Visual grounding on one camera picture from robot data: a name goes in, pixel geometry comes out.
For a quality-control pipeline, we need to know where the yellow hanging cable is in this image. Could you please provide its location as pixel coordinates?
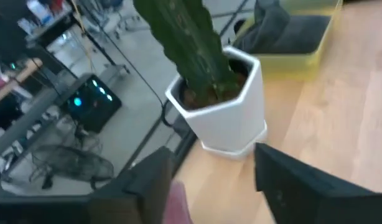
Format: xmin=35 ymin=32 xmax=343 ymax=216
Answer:
xmin=71 ymin=0 xmax=96 ymax=72

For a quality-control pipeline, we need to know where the wooden top workbench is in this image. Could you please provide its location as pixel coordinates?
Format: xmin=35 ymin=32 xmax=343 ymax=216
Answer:
xmin=0 ymin=57 xmax=44 ymax=106

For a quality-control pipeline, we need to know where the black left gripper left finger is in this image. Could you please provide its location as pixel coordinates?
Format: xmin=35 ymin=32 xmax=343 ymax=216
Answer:
xmin=0 ymin=146 xmax=175 ymax=224

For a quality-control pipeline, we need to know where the yellow plastic bin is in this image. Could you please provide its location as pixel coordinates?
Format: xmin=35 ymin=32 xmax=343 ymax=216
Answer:
xmin=231 ymin=0 xmax=344 ymax=82

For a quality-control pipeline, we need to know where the maroon baseball cap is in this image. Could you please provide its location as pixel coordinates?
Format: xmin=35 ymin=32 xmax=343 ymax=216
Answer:
xmin=162 ymin=180 xmax=193 ymax=224

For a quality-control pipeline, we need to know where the black wire floor fan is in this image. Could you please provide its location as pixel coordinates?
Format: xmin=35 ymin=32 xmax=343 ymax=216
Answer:
xmin=28 ymin=144 xmax=114 ymax=191

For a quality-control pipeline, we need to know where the dark grey baseball cap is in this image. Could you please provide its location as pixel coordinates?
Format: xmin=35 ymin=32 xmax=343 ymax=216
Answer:
xmin=234 ymin=0 xmax=332 ymax=55

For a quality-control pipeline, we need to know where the white pot saucer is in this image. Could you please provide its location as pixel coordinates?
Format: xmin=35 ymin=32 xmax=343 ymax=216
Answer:
xmin=199 ymin=121 xmax=269 ymax=161

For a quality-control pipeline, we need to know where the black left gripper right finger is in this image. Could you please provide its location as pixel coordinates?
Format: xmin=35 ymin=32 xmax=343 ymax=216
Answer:
xmin=254 ymin=142 xmax=382 ymax=224

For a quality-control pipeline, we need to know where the tall green cactus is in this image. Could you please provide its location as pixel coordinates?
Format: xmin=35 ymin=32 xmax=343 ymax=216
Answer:
xmin=132 ymin=0 xmax=241 ymax=105

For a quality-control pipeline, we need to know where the black computer tower with lights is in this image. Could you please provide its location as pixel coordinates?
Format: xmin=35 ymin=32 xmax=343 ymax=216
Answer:
xmin=62 ymin=73 xmax=123 ymax=134

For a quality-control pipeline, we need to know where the white hexagonal plant pot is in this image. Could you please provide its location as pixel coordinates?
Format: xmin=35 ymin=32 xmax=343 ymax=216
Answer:
xmin=164 ymin=45 xmax=266 ymax=153

